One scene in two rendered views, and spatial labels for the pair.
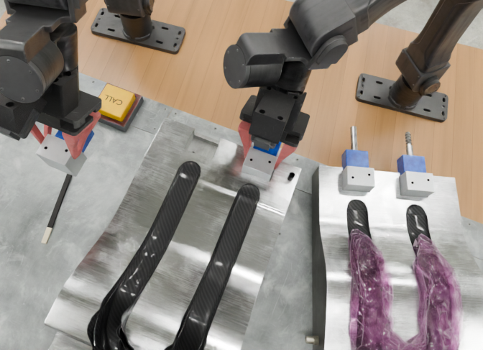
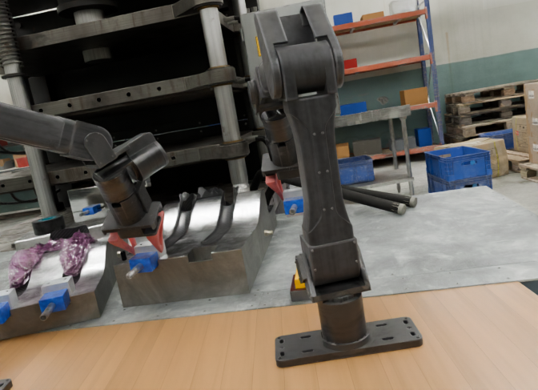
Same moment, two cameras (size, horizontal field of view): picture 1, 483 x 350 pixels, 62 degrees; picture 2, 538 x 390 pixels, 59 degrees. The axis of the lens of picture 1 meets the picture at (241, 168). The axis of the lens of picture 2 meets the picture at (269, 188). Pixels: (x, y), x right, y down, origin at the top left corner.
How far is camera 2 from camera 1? 1.28 m
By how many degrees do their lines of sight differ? 103
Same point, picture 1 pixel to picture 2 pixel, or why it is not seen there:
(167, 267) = (211, 219)
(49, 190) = not seen: hidden behind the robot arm
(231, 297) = (170, 224)
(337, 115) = (49, 363)
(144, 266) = (225, 216)
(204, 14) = not seen: outside the picture
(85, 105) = (267, 162)
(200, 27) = (257, 379)
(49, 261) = not seen: hidden behind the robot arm
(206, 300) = (184, 219)
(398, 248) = (42, 274)
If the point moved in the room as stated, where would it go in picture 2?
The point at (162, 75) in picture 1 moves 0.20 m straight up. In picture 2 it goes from (285, 323) to (263, 203)
